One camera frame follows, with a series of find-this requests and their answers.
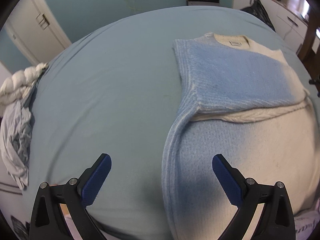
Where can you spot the white door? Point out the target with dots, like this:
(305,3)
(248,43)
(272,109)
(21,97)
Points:
(35,31)

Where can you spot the brown wooden chair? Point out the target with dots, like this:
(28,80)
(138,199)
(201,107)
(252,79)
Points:
(310,36)

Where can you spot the white puffy duvet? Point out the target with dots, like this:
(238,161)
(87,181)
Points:
(19,84)

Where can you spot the black garbage bag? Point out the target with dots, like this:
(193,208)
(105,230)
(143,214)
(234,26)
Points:
(258,10)

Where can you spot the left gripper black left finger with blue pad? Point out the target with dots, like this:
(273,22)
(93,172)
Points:
(47,219)

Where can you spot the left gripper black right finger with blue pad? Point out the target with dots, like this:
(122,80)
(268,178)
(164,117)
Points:
(276,220)

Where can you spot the black box by wall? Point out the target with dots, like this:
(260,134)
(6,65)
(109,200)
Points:
(203,2)

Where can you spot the teal bed sheet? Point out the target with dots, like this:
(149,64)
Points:
(117,91)

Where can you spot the white cabinet unit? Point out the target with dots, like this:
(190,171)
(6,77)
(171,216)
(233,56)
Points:
(289,18)

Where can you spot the grey crumpled cloth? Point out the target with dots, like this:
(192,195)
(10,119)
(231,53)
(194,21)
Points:
(15,141)

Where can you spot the blue and cream knit sweater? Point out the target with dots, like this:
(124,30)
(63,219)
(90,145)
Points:
(243,101)

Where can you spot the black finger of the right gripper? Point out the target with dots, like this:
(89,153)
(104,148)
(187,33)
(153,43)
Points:
(315,81)

